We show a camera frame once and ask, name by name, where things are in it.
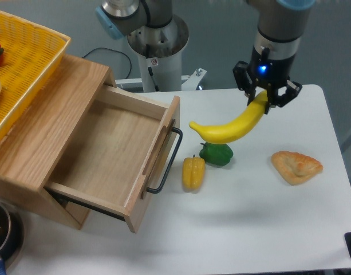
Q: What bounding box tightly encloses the yellow toy bell pepper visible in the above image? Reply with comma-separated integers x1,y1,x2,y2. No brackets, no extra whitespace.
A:
182,155,206,190

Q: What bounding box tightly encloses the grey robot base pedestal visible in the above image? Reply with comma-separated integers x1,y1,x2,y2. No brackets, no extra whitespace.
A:
127,14,189,92

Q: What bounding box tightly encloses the toy bread pastry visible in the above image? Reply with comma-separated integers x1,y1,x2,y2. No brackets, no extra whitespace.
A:
271,151,324,186

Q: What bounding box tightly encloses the dark metal pot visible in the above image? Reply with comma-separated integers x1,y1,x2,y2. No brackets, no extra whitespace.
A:
0,201,25,274

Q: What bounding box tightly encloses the yellow toy banana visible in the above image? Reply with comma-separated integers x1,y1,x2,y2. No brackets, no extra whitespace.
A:
189,91,268,144

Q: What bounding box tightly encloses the open wooden top drawer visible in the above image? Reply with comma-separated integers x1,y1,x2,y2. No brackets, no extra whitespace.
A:
45,85,180,232

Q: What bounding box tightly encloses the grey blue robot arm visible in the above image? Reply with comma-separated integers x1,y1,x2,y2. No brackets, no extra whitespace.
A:
95,1,314,107

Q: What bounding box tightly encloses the green toy bell pepper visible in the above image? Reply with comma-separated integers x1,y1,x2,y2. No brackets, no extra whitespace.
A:
199,142,234,166

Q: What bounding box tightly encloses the black drawer handle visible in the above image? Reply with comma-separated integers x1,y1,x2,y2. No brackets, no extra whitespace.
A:
146,126,183,194

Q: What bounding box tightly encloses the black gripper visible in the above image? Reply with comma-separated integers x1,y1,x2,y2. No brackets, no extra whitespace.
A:
232,49,302,114

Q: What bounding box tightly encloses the wooden drawer cabinet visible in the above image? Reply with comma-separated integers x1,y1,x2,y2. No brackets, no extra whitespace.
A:
0,54,115,229

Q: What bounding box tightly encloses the black cable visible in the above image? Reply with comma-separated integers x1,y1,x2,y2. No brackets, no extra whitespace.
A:
82,47,132,80

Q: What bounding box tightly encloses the yellow plastic basket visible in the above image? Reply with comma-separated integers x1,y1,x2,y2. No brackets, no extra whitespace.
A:
0,11,71,141

